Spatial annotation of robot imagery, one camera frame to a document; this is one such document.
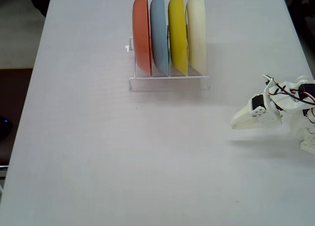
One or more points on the orange plastic plate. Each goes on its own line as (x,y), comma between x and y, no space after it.
(141,39)

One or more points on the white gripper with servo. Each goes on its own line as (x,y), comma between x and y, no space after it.
(267,118)

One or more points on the black computer mouse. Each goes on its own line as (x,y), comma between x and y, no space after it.
(5,127)

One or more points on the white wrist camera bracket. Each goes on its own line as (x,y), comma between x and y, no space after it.
(268,84)

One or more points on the cream white plastic plate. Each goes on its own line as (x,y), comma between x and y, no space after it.
(197,34)

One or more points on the white perforated base plate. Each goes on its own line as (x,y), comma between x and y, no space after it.
(308,146)

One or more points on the light blue plastic plate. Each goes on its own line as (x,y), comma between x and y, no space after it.
(158,39)

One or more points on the yellow plastic plate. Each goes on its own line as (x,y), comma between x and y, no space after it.
(177,34)

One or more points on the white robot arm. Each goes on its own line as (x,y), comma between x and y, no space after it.
(288,105)

